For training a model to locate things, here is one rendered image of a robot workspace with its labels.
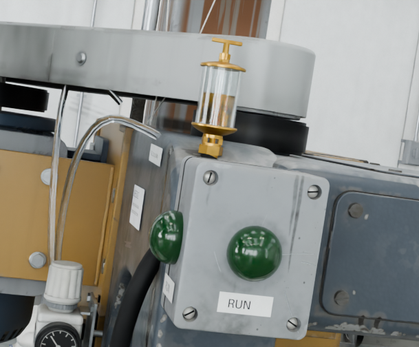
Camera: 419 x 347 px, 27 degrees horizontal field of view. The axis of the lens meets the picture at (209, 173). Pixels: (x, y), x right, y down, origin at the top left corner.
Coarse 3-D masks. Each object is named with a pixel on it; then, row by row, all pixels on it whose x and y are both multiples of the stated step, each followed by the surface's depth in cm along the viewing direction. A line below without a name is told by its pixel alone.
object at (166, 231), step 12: (168, 216) 47; (180, 216) 47; (156, 228) 46; (168, 228) 46; (180, 228) 46; (156, 240) 46; (168, 240) 46; (180, 240) 46; (156, 252) 47; (168, 252) 46
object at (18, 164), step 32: (0, 160) 84; (32, 160) 85; (64, 160) 86; (0, 192) 85; (32, 192) 85; (96, 192) 87; (0, 224) 85; (32, 224) 86; (96, 224) 87; (0, 256) 85; (32, 256) 85; (64, 256) 86; (96, 256) 87; (0, 288) 86; (32, 288) 87
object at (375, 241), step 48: (144, 144) 64; (192, 144) 55; (240, 144) 58; (144, 192) 61; (336, 192) 52; (384, 192) 53; (144, 240) 58; (336, 240) 52; (384, 240) 53; (336, 288) 53; (384, 288) 53; (144, 336) 53; (192, 336) 50; (240, 336) 51; (384, 336) 55
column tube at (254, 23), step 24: (192, 0) 99; (216, 0) 99; (240, 0) 100; (264, 0) 101; (168, 24) 101; (192, 24) 99; (216, 24) 100; (240, 24) 100; (264, 24) 101; (144, 120) 109; (168, 120) 99
